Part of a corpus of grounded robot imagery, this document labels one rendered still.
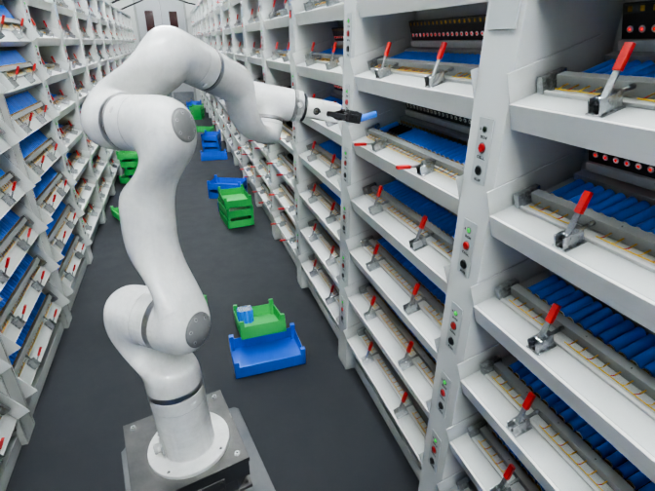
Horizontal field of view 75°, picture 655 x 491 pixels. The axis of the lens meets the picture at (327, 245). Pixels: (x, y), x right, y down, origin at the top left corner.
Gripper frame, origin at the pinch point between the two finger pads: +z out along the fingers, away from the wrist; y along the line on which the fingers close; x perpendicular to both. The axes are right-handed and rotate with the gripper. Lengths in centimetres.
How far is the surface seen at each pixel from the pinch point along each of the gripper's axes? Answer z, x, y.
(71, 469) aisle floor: -72, 124, -5
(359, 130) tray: 8.3, 4.8, 12.7
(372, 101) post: 11.0, -4.6, 13.1
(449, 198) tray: 8.4, 9.3, -43.8
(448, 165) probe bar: 11.4, 3.7, -35.6
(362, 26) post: 2.1, -24.5, 13.0
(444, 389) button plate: 18, 54, -53
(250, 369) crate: -12, 108, 21
